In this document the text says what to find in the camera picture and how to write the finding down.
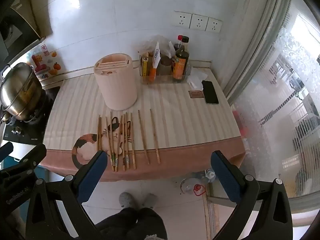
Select steel cooking pot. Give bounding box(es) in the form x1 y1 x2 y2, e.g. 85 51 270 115
0 62 44 120

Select black gas stove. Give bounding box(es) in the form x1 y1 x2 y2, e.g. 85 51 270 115
2 86 62 145

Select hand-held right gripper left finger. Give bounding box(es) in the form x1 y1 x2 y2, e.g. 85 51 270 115
25 150 108 240

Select brown jar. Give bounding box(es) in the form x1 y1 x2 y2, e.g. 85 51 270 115
160 55 173 75

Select glass jar red lid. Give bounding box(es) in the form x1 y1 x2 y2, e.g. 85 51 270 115
180 177 207 197

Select row of wooden chopsticks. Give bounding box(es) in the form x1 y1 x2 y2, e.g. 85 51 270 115
96 108 161 172

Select dark bottle orange label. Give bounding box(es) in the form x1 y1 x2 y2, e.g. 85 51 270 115
172 36 190 83

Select black smartphone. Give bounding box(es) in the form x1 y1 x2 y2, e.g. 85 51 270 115
201 80 219 105

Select person's legs in dark pants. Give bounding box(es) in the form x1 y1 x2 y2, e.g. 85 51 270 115
96 206 168 240

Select range hood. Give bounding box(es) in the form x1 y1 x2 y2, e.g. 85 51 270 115
0 0 54 63

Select clear plastic bottle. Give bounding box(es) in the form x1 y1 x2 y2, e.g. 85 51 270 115
192 169 217 183

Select yellow box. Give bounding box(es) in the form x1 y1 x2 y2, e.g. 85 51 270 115
140 52 150 77

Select striped cat print tablecloth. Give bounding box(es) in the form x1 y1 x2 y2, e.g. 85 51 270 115
40 67 247 182

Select dark bottle red cap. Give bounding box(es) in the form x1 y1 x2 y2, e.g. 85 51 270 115
173 35 184 53

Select pink utensil holder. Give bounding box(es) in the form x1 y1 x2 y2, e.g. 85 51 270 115
93 52 138 111

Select white wall socket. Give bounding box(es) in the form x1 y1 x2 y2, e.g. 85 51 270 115
171 11 192 28
189 14 209 30
205 17 222 33

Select white tissue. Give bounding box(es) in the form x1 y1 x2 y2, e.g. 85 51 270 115
187 70 209 90

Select frosted sliding glass door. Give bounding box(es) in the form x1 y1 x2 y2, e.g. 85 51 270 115
222 0 320 215

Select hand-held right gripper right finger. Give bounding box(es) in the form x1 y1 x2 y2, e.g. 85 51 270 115
210 151 293 240

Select fruit wall sticker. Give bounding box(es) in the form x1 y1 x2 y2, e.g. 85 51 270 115
26 44 63 80

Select clear condiment tray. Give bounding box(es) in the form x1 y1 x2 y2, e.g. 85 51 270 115
139 60 193 84

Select teal cabinet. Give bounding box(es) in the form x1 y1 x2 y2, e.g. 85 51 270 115
34 165 49 180

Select clear plastic bag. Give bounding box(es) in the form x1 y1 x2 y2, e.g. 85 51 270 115
137 35 175 55

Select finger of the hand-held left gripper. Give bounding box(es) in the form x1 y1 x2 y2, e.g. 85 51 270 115
0 141 14 162
22 144 47 168

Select grey slipper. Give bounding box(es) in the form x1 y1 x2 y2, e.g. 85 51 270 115
119 192 137 208

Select white and orange packet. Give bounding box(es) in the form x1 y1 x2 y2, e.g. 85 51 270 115
149 41 162 82

